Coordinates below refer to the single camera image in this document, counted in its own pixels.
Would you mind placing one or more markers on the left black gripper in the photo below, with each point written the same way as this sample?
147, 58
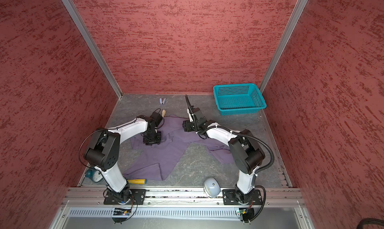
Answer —
157, 140

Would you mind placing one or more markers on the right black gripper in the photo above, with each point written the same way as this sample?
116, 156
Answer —
187, 125

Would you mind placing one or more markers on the purple trousers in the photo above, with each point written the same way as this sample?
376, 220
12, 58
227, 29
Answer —
156, 162

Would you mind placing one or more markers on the teal plastic basket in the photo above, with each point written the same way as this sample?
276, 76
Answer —
236, 99

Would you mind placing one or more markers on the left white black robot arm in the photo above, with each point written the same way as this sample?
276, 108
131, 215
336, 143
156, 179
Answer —
104, 147

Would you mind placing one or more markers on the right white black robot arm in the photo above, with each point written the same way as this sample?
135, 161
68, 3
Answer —
251, 155

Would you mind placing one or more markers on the teal white round object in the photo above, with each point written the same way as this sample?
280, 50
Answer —
94, 175

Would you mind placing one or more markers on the white dome object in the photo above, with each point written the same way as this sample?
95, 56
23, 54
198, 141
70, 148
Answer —
211, 187

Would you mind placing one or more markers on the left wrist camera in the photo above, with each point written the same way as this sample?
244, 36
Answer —
157, 117

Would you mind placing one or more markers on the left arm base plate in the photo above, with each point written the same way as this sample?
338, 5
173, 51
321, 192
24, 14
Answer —
125, 197

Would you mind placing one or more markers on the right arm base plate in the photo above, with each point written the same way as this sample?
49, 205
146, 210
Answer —
236, 197

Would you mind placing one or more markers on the perforated cable tray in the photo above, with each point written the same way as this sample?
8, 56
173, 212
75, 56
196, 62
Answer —
167, 213

